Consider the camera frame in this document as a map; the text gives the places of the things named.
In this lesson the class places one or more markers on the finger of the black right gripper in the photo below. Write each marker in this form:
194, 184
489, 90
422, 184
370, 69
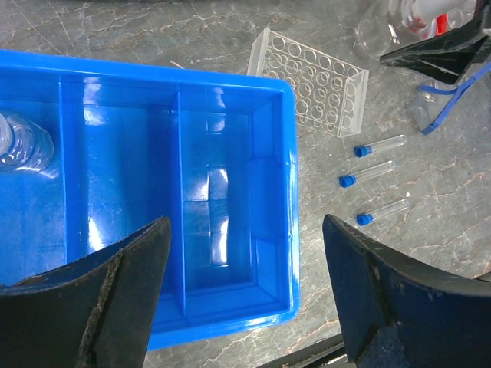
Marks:
447, 57

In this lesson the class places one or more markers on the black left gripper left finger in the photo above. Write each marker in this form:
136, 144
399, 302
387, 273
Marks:
94, 312

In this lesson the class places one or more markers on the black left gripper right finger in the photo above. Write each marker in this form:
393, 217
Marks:
396, 311

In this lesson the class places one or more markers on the blue safety goggles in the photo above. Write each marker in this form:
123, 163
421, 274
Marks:
434, 101

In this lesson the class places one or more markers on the glass alcohol lamp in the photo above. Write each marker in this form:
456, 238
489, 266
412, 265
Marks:
389, 25

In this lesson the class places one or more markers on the clear test tube rack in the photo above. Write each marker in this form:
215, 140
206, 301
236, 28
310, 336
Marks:
330, 93

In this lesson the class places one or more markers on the blue capped test tube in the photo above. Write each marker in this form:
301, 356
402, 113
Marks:
380, 146
366, 174
364, 219

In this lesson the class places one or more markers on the glass stoppered bottle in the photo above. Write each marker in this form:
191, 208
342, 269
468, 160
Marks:
25, 146

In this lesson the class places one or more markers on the white plastic wash bottle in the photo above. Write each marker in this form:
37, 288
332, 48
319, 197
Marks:
453, 19

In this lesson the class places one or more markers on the blue plastic divided bin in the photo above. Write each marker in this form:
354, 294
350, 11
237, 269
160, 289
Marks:
215, 153

